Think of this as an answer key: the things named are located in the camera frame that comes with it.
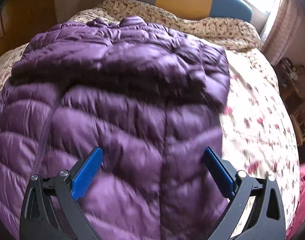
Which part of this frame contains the red crumpled blanket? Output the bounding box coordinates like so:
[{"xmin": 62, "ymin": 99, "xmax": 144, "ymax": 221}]
[{"xmin": 286, "ymin": 163, "xmax": 305, "ymax": 239}]

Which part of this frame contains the small-floral beige pillow cover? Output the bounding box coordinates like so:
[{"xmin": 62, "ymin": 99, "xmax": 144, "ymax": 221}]
[{"xmin": 97, "ymin": 0, "xmax": 262, "ymax": 52}]

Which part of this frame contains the cream floral quilt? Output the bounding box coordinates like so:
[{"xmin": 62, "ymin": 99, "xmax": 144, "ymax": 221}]
[{"xmin": 0, "ymin": 7, "xmax": 300, "ymax": 226}]

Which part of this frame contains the dark wooden cluttered shelf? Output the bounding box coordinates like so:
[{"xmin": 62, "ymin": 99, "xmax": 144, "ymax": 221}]
[{"xmin": 273, "ymin": 57, "xmax": 305, "ymax": 146}]

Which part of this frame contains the pink window curtain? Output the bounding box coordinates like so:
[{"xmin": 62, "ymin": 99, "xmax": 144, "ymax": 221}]
[{"xmin": 261, "ymin": 0, "xmax": 304, "ymax": 66}]

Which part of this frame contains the purple quilted down jacket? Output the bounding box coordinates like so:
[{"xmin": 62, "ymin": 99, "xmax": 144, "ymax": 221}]
[{"xmin": 0, "ymin": 16, "xmax": 230, "ymax": 239}]

